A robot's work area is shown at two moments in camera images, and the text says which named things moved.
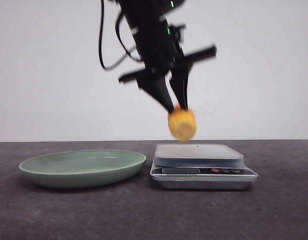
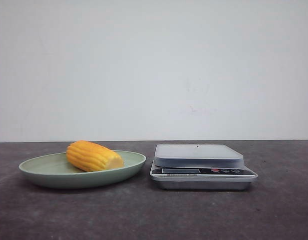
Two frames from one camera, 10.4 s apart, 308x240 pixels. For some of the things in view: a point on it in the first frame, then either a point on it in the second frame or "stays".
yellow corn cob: x=182 y=123 to x=88 y=156
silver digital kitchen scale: x=199 y=166 stays
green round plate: x=88 y=168 stays
